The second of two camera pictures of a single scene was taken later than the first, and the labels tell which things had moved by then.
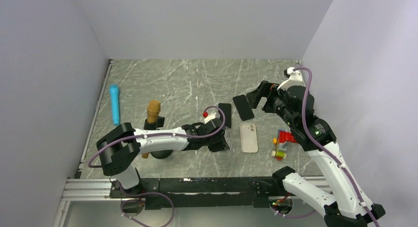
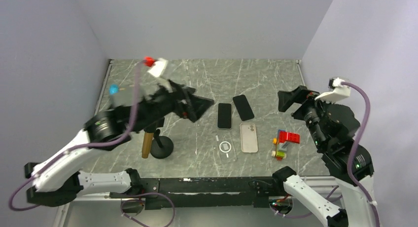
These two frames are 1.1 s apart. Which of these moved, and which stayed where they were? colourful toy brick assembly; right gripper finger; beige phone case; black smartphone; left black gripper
Moved: left black gripper; right gripper finger
Stayed: colourful toy brick assembly; black smartphone; beige phone case
